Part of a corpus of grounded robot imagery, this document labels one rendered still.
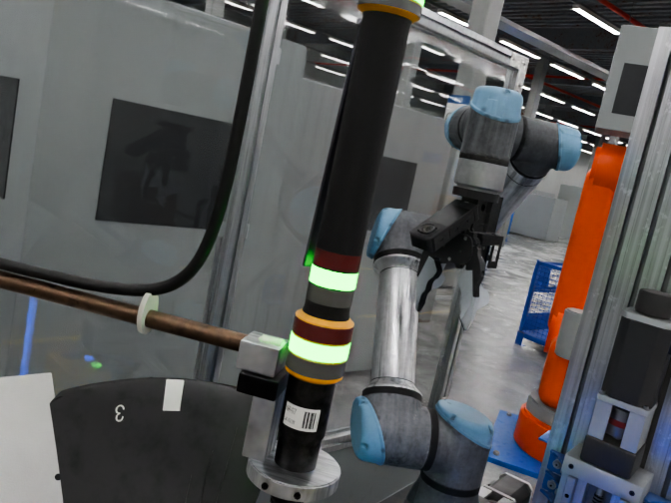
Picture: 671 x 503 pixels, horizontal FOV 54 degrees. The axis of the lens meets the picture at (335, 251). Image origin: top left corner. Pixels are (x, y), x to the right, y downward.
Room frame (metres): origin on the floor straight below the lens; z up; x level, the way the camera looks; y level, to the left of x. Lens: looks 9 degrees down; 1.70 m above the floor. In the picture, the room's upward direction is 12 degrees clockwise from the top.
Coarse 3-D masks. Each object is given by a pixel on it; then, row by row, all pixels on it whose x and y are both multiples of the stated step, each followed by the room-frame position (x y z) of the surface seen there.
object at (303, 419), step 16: (288, 384) 0.45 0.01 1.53; (304, 384) 0.44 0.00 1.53; (320, 384) 0.44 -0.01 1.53; (288, 400) 0.45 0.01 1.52; (304, 400) 0.44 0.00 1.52; (320, 400) 0.44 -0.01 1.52; (288, 416) 0.44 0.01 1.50; (304, 416) 0.44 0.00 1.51; (320, 416) 0.44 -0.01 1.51; (288, 432) 0.44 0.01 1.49; (304, 432) 0.44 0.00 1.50; (320, 432) 0.45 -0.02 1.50; (288, 448) 0.44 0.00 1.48; (304, 448) 0.44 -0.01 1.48; (288, 464) 0.44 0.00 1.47; (304, 464) 0.44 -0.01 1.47; (272, 496) 0.45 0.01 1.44
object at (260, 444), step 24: (240, 360) 0.45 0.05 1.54; (264, 360) 0.45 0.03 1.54; (240, 384) 0.45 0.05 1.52; (264, 384) 0.44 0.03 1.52; (264, 408) 0.45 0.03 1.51; (264, 432) 0.45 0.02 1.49; (264, 456) 0.45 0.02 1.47; (264, 480) 0.43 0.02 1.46; (288, 480) 0.43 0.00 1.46; (312, 480) 0.44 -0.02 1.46; (336, 480) 0.45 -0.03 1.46
